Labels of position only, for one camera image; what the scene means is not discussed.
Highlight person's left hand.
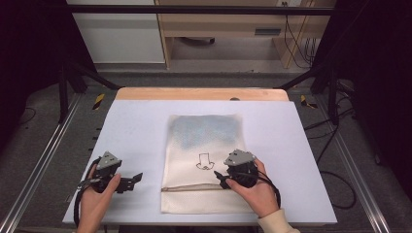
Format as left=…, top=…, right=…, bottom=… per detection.
left=78, top=164, right=121, bottom=218

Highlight white mesh zipper bag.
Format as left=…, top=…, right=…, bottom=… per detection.
left=160, top=114, right=256, bottom=215

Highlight black metal stand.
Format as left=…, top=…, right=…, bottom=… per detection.
left=277, top=63, right=341, bottom=126
left=57, top=60, right=121, bottom=124

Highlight white cabinet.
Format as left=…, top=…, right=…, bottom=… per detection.
left=65, top=0, right=166, bottom=64

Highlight black hanging cables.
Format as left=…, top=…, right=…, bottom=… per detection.
left=283, top=1, right=318, bottom=70

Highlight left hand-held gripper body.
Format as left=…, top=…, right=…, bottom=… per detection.
left=91, top=150, right=130, bottom=194

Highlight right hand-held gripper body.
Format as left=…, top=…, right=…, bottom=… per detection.
left=223, top=149, right=260, bottom=189

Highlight person's right hand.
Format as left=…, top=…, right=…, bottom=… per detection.
left=225, top=157, right=282, bottom=218

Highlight thin black floor cable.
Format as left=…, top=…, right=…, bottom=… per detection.
left=18, top=106, right=37, bottom=126

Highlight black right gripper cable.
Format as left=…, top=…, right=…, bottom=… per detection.
left=238, top=165, right=283, bottom=209

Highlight black horizontal frame bar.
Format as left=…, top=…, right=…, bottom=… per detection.
left=63, top=4, right=335, bottom=17

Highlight light wooden desk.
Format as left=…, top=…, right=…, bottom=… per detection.
left=154, top=0, right=338, bottom=70

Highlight aluminium floor rail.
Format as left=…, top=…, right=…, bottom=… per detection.
left=314, top=93, right=393, bottom=233
left=0, top=92, right=83, bottom=233

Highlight white table mat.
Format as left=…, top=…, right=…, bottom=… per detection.
left=62, top=99, right=338, bottom=227

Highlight wooden table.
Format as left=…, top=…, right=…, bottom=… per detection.
left=115, top=86, right=291, bottom=102

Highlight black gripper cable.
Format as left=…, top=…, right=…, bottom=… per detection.
left=73, top=156, right=102, bottom=228
left=238, top=165, right=283, bottom=209

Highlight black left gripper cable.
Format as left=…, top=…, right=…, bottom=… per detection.
left=73, top=156, right=102, bottom=228

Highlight dark curtain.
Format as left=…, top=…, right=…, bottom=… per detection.
left=319, top=0, right=412, bottom=202
left=0, top=0, right=98, bottom=153

